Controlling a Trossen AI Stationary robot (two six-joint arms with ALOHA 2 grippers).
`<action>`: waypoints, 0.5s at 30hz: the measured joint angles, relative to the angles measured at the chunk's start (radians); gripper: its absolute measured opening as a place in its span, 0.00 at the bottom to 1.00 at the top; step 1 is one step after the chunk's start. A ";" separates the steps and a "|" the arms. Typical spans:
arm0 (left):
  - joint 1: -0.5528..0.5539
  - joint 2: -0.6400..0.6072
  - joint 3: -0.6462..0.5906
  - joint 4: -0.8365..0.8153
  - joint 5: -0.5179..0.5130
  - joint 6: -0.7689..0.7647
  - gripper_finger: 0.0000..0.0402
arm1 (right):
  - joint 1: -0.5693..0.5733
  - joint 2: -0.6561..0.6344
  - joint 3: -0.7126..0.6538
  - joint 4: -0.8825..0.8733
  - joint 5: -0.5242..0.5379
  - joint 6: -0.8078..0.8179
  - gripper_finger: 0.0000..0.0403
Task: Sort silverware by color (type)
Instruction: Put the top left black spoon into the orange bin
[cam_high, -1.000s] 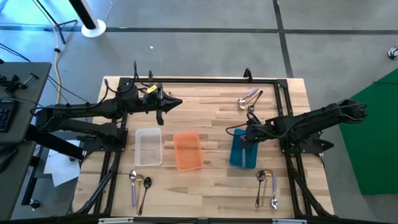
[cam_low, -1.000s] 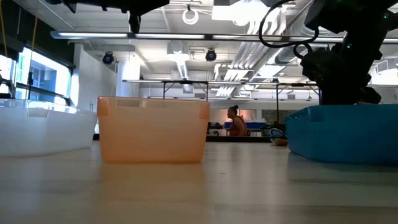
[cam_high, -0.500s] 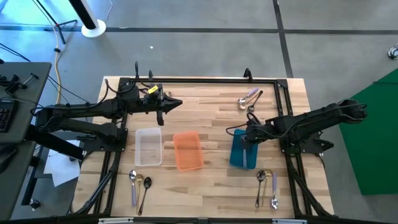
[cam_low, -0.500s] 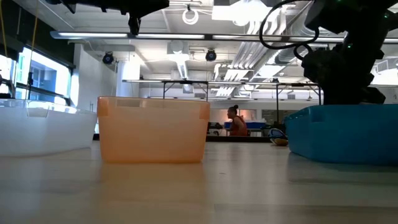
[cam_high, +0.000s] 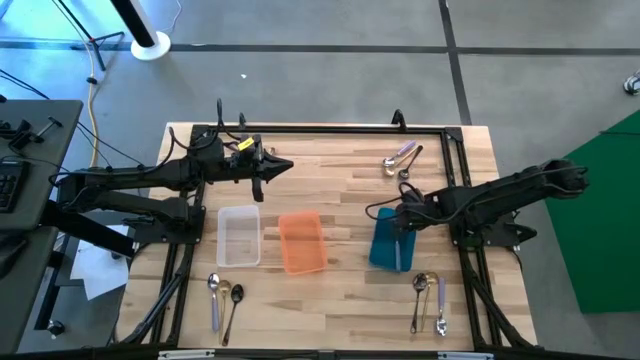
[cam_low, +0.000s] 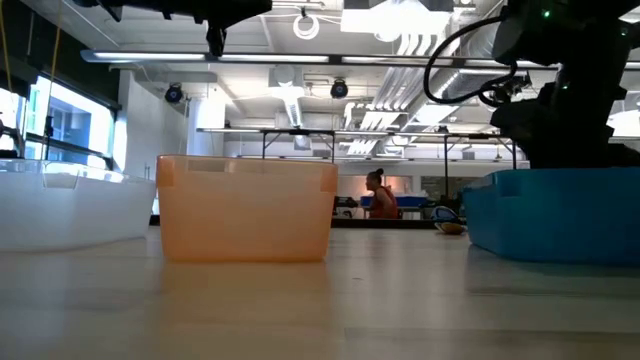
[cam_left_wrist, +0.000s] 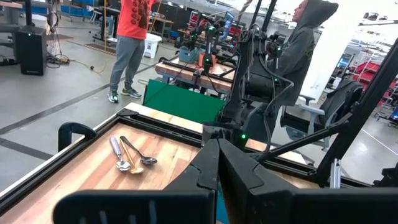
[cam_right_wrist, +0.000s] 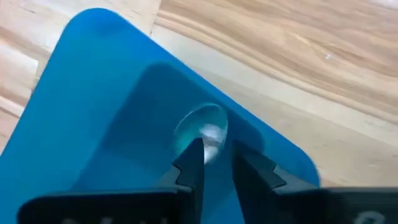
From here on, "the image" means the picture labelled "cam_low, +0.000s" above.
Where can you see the person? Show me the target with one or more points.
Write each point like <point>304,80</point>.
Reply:
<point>384,205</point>

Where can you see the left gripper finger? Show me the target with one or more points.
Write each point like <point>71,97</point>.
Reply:
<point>247,9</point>

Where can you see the teal plastic bin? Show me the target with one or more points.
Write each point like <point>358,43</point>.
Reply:
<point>550,220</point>

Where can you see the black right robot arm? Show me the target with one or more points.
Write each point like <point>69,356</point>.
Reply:
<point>565,35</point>

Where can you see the silver air duct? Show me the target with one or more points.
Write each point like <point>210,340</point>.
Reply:
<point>465,87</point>

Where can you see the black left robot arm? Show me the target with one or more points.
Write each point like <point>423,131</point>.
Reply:
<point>140,4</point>

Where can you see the long ceiling light bar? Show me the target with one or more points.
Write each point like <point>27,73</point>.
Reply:
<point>272,58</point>

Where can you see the black ceiling spotlight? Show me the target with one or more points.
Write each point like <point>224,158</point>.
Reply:
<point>339,90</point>
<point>174,94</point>

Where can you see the black aluminium table frame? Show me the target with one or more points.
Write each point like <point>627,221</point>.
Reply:
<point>380,224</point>

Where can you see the clear plastic bin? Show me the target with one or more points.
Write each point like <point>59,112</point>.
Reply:
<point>75,215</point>

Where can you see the black frame table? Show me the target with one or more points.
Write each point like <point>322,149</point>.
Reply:
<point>300,132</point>
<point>480,136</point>

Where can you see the orange plastic bin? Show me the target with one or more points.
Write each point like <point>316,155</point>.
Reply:
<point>245,215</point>

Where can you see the window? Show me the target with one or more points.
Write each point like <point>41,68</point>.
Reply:
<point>75,125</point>

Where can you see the blue crates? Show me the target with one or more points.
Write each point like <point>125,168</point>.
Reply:
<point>412,201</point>

